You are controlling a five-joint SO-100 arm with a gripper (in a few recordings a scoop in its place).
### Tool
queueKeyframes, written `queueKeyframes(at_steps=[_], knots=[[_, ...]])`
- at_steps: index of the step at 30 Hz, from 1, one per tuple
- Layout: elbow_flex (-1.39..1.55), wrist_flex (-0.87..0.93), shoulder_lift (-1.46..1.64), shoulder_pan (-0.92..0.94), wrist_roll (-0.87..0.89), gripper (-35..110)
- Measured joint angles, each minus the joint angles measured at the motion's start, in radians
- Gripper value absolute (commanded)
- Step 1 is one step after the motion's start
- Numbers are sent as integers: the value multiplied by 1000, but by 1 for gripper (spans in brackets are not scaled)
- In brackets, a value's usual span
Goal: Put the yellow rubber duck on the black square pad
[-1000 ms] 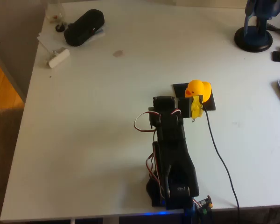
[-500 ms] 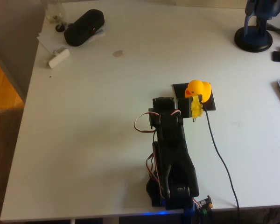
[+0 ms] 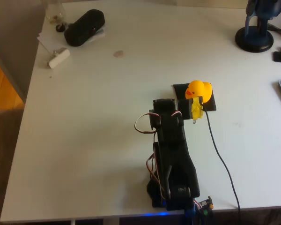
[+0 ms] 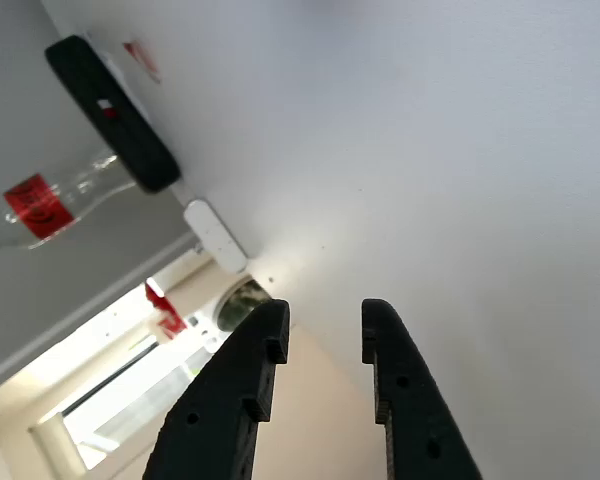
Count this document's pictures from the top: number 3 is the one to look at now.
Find white power bank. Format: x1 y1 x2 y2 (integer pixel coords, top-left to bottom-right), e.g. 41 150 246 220
48 47 71 69

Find yellow rubber duck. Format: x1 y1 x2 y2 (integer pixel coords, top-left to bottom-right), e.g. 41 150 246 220
185 80 213 104

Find black camera with yellow tape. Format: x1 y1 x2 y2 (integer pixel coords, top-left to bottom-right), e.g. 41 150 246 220
178 96 206 125

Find small black round cap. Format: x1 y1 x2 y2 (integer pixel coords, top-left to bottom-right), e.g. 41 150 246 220
55 22 67 33

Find black camera cable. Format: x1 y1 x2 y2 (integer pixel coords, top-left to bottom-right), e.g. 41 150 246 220
202 106 241 211

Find black fabric case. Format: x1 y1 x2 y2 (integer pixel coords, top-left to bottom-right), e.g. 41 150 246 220
64 8 106 47

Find red white servo wire loop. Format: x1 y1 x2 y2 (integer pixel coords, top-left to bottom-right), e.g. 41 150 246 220
134 112 160 135

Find blue table clamp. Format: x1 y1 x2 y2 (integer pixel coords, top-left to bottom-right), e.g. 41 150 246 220
185 203 199 220

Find black square mat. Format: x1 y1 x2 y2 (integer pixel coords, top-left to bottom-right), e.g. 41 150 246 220
172 82 217 112

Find small controller board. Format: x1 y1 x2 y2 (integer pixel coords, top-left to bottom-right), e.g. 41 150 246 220
199 196 214 216

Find white paper sheets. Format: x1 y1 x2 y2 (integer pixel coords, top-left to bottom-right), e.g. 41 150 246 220
37 23 106 55

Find blue microphone on black base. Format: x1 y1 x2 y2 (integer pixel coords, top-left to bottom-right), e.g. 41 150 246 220
235 0 281 53

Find black microphone cable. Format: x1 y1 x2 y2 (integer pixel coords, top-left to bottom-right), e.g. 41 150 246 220
268 22 281 40

